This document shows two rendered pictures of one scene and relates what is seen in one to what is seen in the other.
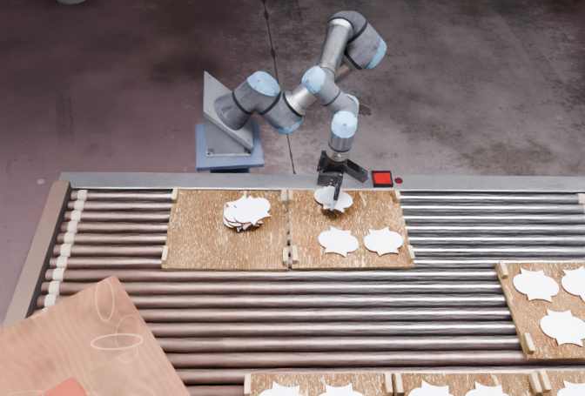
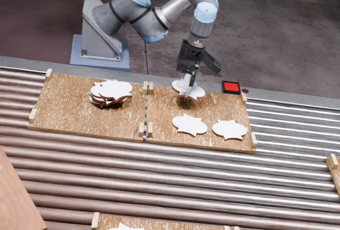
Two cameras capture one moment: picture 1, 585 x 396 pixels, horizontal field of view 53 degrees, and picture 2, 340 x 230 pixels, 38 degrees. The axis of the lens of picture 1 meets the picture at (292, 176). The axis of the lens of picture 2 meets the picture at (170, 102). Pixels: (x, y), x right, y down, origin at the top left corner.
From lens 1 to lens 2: 0.45 m
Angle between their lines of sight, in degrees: 9
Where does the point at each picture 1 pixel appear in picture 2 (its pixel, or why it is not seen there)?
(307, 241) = (162, 122)
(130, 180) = (9, 62)
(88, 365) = not seen: outside the picture
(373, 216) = (221, 111)
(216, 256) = (79, 123)
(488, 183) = (322, 101)
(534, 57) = not seen: outside the picture
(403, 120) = (247, 84)
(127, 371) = not seen: outside the picture
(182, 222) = (51, 95)
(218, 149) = (91, 51)
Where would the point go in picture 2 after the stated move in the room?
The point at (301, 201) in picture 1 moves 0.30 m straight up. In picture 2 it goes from (160, 93) to (171, 29)
